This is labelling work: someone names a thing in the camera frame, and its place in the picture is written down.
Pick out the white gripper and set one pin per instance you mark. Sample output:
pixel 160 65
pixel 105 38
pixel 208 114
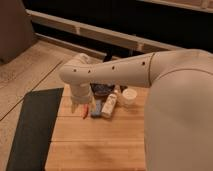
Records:
pixel 80 94

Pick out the red orange pepper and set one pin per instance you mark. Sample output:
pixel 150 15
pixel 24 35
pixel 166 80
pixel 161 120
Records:
pixel 85 111

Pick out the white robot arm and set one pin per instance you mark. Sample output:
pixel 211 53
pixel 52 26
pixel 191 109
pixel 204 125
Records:
pixel 178 113

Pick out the dark chip bag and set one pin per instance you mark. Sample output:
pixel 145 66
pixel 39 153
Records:
pixel 101 90

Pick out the black floor mat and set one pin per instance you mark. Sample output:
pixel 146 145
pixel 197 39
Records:
pixel 34 130

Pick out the white round cup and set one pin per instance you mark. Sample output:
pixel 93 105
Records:
pixel 129 95

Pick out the brown chair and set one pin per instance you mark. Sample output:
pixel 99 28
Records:
pixel 16 31

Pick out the black table leg post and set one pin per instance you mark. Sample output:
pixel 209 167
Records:
pixel 108 56

